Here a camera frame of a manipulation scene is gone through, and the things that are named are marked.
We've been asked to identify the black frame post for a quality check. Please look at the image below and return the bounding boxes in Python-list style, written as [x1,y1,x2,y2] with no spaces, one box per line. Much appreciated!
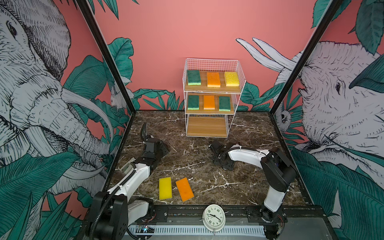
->
[74,0,136,115]
[269,0,344,116]

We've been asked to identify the white analog clock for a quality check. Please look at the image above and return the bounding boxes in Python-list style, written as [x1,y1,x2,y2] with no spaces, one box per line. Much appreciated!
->
[200,204,228,235]

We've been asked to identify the dark green sponge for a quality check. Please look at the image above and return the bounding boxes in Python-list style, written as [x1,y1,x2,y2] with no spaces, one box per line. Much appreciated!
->
[219,96,232,112]
[187,95,200,111]
[187,70,202,86]

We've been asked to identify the black frame post right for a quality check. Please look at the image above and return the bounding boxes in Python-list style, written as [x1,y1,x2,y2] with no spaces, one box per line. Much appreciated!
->
[269,0,344,116]

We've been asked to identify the black frame post left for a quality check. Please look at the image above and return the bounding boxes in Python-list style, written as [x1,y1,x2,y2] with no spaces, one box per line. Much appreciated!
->
[74,0,136,115]

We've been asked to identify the orange sponge tilted front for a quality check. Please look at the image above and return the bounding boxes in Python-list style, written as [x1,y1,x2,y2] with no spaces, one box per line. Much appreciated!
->
[176,178,194,202]

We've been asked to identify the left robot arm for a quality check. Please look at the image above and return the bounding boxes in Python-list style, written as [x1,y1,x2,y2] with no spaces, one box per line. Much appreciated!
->
[86,123,170,240]

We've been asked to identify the white stapler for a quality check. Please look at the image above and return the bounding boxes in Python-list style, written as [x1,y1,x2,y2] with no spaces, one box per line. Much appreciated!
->
[120,158,136,176]

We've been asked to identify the white slotted cable duct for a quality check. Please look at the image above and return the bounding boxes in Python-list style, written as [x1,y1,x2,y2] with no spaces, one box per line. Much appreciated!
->
[128,225,266,238]

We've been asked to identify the white wire wooden shelf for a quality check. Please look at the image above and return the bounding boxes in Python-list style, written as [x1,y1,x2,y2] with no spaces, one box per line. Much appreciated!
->
[183,58,246,138]

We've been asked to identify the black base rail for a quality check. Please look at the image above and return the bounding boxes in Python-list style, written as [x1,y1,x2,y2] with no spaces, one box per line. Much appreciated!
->
[125,203,328,240]

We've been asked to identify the yellow sponge on table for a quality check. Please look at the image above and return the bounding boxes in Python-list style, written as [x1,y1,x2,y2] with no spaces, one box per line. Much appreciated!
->
[159,177,172,200]

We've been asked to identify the yellow sponge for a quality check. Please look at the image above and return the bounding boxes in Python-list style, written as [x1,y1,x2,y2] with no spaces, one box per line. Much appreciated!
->
[224,72,240,87]
[159,177,172,200]

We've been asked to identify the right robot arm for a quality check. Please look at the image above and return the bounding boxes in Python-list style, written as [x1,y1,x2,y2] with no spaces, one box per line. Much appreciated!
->
[209,140,297,223]

